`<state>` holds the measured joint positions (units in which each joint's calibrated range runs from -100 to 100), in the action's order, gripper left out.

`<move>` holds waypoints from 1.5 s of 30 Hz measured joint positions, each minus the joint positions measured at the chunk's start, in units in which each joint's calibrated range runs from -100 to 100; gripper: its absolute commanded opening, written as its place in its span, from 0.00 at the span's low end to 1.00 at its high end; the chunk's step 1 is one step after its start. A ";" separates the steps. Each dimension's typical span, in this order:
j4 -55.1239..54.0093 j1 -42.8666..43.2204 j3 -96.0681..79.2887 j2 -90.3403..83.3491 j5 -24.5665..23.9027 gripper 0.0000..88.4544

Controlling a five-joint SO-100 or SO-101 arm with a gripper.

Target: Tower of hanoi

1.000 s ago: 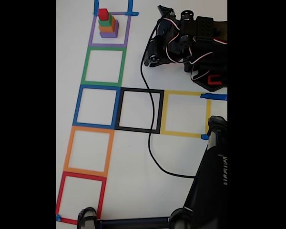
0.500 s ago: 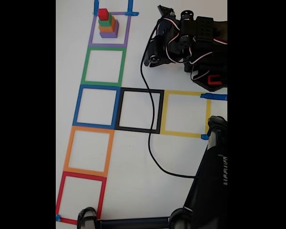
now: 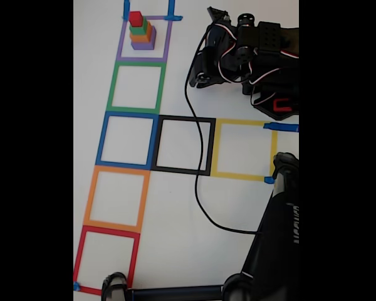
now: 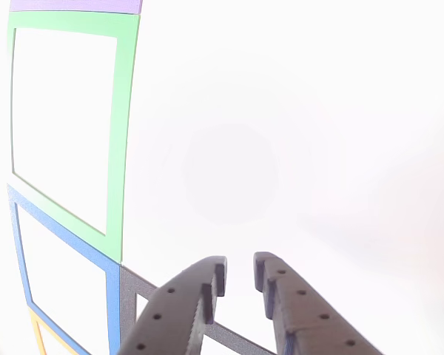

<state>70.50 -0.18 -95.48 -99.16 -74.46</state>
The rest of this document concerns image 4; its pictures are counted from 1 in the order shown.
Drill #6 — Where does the green square frame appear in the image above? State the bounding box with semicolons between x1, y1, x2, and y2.
6;10;141;264

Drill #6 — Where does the purple square frame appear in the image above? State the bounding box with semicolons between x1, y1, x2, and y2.
9;0;144;15

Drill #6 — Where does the blue square frame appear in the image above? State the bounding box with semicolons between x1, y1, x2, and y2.
6;183;122;355

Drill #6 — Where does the black square frame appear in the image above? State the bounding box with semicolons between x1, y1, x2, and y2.
118;265;278;355

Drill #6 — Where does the orange square frame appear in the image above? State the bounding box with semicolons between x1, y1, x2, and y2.
28;308;82;355

